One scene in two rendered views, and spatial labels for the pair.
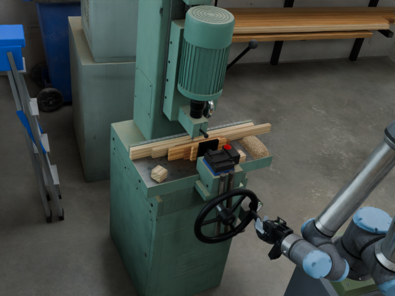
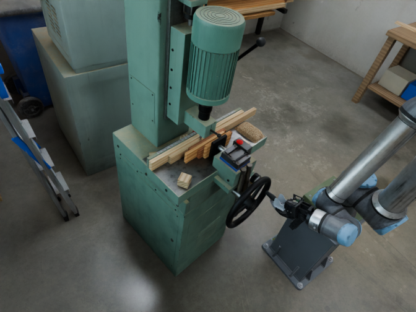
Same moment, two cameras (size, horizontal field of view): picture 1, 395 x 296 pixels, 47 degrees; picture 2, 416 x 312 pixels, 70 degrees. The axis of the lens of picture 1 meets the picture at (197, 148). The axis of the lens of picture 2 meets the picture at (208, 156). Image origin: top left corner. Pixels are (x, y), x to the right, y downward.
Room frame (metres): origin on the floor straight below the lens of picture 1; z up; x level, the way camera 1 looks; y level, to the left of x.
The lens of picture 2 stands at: (0.56, 0.32, 1.89)
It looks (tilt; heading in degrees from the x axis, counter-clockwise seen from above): 46 degrees down; 341
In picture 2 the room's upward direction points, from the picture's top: 11 degrees clockwise
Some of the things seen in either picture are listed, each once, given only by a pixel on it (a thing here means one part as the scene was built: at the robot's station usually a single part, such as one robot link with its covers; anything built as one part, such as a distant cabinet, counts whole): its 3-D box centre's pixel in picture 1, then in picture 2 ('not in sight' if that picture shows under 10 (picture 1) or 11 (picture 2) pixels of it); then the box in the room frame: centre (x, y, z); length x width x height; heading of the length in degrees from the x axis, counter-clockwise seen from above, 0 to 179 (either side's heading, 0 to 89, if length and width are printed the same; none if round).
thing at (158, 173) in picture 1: (158, 173); (184, 180); (1.32, 0.13, 0.92); 0.05 x 0.04 x 0.04; 59
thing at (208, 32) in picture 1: (204, 54); (213, 58); (1.54, 0.03, 1.35); 0.18 x 0.18 x 0.31
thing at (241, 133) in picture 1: (214, 139); (216, 132); (1.60, -0.07, 0.92); 0.60 x 0.02 x 0.04; 123
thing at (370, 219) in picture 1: (368, 232); (355, 185); (1.30, -0.74, 0.80); 0.17 x 0.15 x 0.18; 18
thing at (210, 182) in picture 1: (218, 172); (233, 164); (1.40, -0.10, 0.92); 0.15 x 0.13 x 0.09; 123
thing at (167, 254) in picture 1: (168, 215); (176, 196); (1.64, 0.10, 0.36); 0.58 x 0.45 x 0.71; 33
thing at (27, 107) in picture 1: (30, 133); (30, 153); (1.86, 0.89, 0.58); 0.27 x 0.25 x 1.16; 115
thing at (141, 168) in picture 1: (207, 167); (218, 160); (1.47, -0.05, 0.87); 0.61 x 0.30 x 0.06; 123
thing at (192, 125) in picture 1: (192, 121); (199, 122); (1.56, 0.04, 1.03); 0.14 x 0.07 x 0.09; 33
